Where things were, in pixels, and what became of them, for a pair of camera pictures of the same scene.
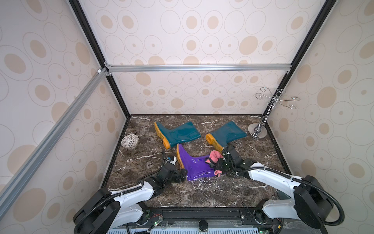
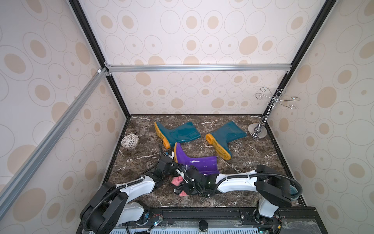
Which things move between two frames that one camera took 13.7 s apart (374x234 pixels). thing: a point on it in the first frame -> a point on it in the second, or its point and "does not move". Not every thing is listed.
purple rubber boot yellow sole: (196, 166) does not move
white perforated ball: (129, 141) does not move
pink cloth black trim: (211, 161) -> (177, 181)
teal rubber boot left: (182, 132) does not move
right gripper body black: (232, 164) -> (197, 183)
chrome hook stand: (259, 130) does not move
